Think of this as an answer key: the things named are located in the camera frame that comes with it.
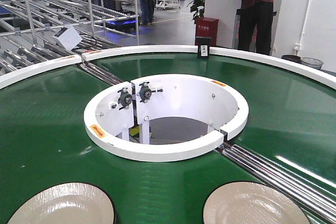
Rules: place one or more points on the black sensor box on rim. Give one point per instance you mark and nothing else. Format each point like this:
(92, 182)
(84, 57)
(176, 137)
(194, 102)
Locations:
(203, 44)

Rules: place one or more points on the white outer conveyor rim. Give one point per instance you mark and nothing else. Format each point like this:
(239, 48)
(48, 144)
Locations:
(26, 72)

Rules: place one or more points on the white control box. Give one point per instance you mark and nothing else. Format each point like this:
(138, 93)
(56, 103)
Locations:
(67, 37)

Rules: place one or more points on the red fire equipment box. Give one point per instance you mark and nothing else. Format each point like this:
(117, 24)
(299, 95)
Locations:
(207, 27)

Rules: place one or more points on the steel rollers right gap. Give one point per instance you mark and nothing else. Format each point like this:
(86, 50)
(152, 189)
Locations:
(311, 196)

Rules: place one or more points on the person in maroon sweater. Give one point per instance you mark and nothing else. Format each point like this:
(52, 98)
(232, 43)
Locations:
(256, 14)

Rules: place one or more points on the blue-lit mobile robot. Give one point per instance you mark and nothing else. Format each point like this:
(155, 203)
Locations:
(124, 25)

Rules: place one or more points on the metal roller rack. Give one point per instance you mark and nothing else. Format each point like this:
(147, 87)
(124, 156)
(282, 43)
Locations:
(28, 26)

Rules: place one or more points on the beige plate black-rimmed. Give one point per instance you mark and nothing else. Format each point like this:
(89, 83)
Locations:
(249, 202)
(74, 202)

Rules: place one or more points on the wire mesh waste bin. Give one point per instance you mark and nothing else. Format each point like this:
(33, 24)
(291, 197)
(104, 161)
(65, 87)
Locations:
(312, 62)

